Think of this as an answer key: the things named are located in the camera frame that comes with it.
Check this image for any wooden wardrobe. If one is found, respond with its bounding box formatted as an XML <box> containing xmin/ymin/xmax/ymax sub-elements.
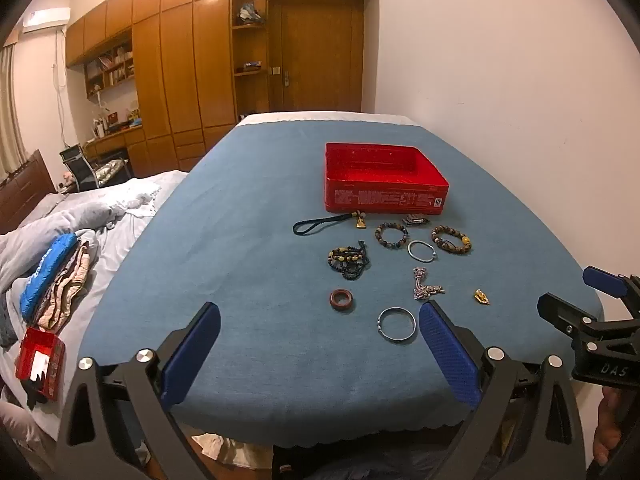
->
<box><xmin>65</xmin><ymin>0</ymin><xmax>381</xmax><ymax>176</ymax></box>

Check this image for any person's right hand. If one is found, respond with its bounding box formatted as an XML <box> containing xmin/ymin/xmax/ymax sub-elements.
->
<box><xmin>592</xmin><ymin>386</ymin><xmax>623</xmax><ymax>467</ymax></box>

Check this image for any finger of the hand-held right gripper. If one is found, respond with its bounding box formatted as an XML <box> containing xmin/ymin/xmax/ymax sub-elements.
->
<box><xmin>536</xmin><ymin>291</ymin><xmax>640</xmax><ymax>357</ymax></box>
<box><xmin>582</xmin><ymin>266</ymin><xmax>640</xmax><ymax>318</ymax></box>

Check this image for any wooden desk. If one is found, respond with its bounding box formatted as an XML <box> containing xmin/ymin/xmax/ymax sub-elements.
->
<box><xmin>82</xmin><ymin>125</ymin><xmax>147</xmax><ymax>177</ymax></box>

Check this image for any red patterned box lid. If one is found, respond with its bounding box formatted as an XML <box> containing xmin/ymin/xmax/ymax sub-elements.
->
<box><xmin>15</xmin><ymin>327</ymin><xmax>67</xmax><ymax>402</ymax></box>

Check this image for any grey duvet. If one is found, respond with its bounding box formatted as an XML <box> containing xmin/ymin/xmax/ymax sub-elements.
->
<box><xmin>0</xmin><ymin>170</ymin><xmax>190</xmax><ymax>351</ymax></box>

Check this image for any pair of sneakers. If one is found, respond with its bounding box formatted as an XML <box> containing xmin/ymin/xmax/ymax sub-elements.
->
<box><xmin>237</xmin><ymin>2</ymin><xmax>265</xmax><ymax>26</ymax></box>

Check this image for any silver chain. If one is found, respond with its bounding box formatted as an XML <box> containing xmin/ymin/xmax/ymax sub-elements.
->
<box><xmin>411</xmin><ymin>267</ymin><xmax>446</xmax><ymax>303</ymax></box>

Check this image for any white wall cable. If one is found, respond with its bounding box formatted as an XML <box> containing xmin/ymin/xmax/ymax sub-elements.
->
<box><xmin>52</xmin><ymin>30</ymin><xmax>68</xmax><ymax>141</ymax></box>

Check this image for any dark bead bracelet bundle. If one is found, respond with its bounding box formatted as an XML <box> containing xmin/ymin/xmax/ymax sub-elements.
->
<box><xmin>327</xmin><ymin>242</ymin><xmax>372</xmax><ymax>282</ymax></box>

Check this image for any black office chair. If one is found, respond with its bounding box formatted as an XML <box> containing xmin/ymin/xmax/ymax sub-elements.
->
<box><xmin>60</xmin><ymin>144</ymin><xmax>130</xmax><ymax>192</ymax></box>

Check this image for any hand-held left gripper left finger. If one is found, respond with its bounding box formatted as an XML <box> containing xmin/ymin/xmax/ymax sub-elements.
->
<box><xmin>55</xmin><ymin>301</ymin><xmax>222</xmax><ymax>480</ymax></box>

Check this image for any red box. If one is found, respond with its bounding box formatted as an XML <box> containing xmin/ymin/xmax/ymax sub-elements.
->
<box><xmin>324</xmin><ymin>142</ymin><xmax>450</xmax><ymax>214</ymax></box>

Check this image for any small silver bangle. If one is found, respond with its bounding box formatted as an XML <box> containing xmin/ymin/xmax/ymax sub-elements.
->
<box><xmin>407</xmin><ymin>240</ymin><xmax>439</xmax><ymax>263</ymax></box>

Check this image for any multicolour bead bracelet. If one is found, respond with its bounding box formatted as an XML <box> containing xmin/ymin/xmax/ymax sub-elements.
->
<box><xmin>375</xmin><ymin>222</ymin><xmax>410</xmax><ymax>250</ymax></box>

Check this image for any white table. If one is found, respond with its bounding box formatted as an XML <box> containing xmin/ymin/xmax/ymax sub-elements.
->
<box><xmin>235</xmin><ymin>111</ymin><xmax>417</xmax><ymax>129</ymax></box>

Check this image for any beige curtain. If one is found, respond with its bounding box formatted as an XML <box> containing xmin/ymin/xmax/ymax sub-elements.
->
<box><xmin>0</xmin><ymin>42</ymin><xmax>26</xmax><ymax>176</ymax></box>

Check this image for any white air conditioner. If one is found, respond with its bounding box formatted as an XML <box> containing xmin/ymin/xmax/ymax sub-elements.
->
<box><xmin>22</xmin><ymin>6</ymin><xmax>71</xmax><ymax>33</ymax></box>

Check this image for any white desk lamp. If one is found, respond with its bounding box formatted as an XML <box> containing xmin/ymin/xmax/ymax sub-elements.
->
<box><xmin>94</xmin><ymin>92</ymin><xmax>112</xmax><ymax>139</ymax></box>

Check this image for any pile of folded clothes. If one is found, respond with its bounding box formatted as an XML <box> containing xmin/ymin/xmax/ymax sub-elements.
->
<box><xmin>30</xmin><ymin>240</ymin><xmax>101</xmax><ymax>333</ymax></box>

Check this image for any brown bracelet with yellow bead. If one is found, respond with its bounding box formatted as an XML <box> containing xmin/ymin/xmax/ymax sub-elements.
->
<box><xmin>431</xmin><ymin>225</ymin><xmax>473</xmax><ymax>255</ymax></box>

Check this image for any black cloth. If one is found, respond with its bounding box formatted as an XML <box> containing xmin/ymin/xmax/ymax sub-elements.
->
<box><xmin>20</xmin><ymin>377</ymin><xmax>56</xmax><ymax>408</ymax></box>

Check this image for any brown wooden ring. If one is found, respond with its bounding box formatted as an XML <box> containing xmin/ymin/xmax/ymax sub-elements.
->
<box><xmin>328</xmin><ymin>289</ymin><xmax>355</xmax><ymax>312</ymax></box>

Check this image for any black cord with gold charm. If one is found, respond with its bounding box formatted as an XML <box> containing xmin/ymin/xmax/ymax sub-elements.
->
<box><xmin>292</xmin><ymin>211</ymin><xmax>370</xmax><ymax>236</ymax></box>

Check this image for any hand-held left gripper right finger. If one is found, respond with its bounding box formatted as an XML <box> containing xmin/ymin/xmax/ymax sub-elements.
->
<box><xmin>419</xmin><ymin>300</ymin><xmax>586</xmax><ymax>480</ymax></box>

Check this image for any wooden door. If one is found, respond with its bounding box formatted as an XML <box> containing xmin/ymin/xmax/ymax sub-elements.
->
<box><xmin>267</xmin><ymin>0</ymin><xmax>365</xmax><ymax>113</ymax></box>

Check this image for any beige cloth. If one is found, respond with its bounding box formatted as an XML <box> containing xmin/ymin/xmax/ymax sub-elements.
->
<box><xmin>192</xmin><ymin>432</ymin><xmax>273</xmax><ymax>480</ymax></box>

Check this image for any large silver bangle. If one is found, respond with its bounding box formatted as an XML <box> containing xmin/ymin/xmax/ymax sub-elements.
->
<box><xmin>376</xmin><ymin>306</ymin><xmax>417</xmax><ymax>343</ymax></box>

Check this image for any row of books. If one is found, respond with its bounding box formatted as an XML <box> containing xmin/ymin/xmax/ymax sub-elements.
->
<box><xmin>85</xmin><ymin>45</ymin><xmax>136</xmax><ymax>96</ymax></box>

